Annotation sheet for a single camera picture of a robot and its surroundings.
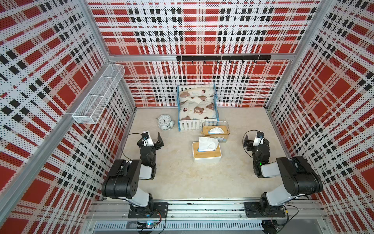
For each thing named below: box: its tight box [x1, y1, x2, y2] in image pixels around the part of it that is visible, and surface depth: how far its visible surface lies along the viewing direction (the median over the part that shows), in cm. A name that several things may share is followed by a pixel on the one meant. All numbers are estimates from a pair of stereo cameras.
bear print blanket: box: [179, 100, 217, 120], surface depth 110 cm
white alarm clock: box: [155, 113, 175, 131], surface depth 109 cm
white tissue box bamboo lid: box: [191, 141, 222, 164], surface depth 90 cm
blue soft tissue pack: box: [207, 127, 225, 135], surface depth 99 cm
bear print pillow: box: [179, 86, 215, 103], surface depth 112 cm
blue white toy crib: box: [176, 83, 220, 132], surface depth 110 cm
